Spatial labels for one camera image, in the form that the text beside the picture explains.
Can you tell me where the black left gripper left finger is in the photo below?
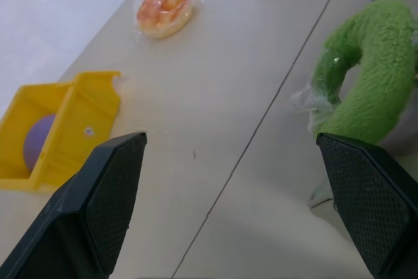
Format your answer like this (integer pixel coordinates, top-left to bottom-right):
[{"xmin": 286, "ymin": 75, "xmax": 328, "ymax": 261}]
[{"xmin": 0, "ymin": 132, "xmax": 148, "ymax": 279}]

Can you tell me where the wrapped orange bread bun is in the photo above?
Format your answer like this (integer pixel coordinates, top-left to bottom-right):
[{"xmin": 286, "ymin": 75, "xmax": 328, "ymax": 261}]
[{"xmin": 133, "ymin": 0, "xmax": 202, "ymax": 44}]

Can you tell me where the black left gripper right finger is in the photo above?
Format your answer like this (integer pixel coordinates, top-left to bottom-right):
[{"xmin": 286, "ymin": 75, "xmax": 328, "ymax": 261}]
[{"xmin": 315, "ymin": 132, "xmax": 418, "ymax": 279}]

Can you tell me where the yellow plastic bin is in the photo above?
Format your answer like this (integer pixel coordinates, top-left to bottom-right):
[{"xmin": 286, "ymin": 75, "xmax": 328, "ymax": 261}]
[{"xmin": 0, "ymin": 70, "xmax": 121, "ymax": 193}]

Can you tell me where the purple ball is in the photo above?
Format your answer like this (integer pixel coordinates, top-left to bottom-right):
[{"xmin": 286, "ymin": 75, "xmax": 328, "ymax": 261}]
[{"xmin": 23, "ymin": 114, "xmax": 58, "ymax": 173}]

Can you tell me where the clear plastic wrapper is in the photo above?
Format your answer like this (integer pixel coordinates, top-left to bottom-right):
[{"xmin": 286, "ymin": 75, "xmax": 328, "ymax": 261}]
[{"xmin": 291, "ymin": 46, "xmax": 344, "ymax": 135}]

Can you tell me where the green plush ring keychain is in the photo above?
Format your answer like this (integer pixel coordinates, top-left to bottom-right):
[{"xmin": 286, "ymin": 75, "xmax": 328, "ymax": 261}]
[{"xmin": 310, "ymin": 0, "xmax": 416, "ymax": 145}]

